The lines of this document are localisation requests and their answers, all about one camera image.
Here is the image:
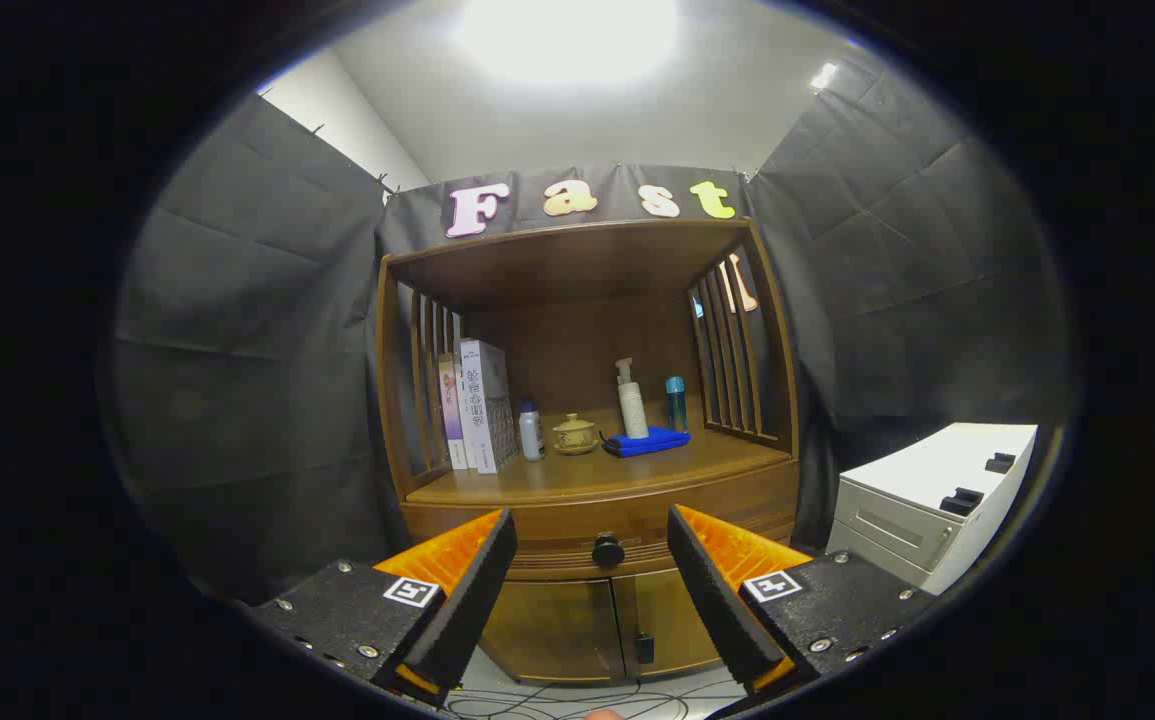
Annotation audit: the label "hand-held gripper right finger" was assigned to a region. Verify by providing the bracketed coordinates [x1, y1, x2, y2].
[667, 503, 938, 698]

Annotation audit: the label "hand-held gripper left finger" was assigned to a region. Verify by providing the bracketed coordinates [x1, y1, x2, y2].
[252, 507, 518, 706]

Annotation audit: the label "brown wooden drawer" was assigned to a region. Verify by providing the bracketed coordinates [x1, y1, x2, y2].
[402, 462, 798, 583]

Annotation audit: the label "brown wooden countertop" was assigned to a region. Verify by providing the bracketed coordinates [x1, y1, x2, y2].
[405, 425, 793, 506]

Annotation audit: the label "white drawer unit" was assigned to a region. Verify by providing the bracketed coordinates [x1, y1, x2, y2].
[825, 422, 1038, 596]

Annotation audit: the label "brown wooden cabinet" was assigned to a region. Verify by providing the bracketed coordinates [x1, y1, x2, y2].
[374, 218, 800, 684]

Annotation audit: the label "blue folded cloth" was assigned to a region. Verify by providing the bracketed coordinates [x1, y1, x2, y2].
[602, 427, 692, 459]

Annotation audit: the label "white bottle with blue cap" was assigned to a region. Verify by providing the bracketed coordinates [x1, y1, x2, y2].
[519, 399, 546, 462]

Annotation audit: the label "thin purple book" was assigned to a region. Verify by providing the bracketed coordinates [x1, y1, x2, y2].
[437, 352, 468, 471]

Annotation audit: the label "yellow lidded ceramic teacup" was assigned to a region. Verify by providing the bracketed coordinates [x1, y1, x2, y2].
[551, 413, 600, 456]

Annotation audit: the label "thick white book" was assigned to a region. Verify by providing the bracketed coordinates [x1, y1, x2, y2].
[459, 339, 520, 474]

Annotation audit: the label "white pump bottle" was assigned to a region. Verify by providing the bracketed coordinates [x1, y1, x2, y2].
[614, 358, 650, 440]

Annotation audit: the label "large ceiling light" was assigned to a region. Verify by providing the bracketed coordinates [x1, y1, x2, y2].
[457, 0, 683, 86]

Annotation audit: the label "black floor cables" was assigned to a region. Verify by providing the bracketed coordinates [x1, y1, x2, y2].
[442, 675, 748, 720]

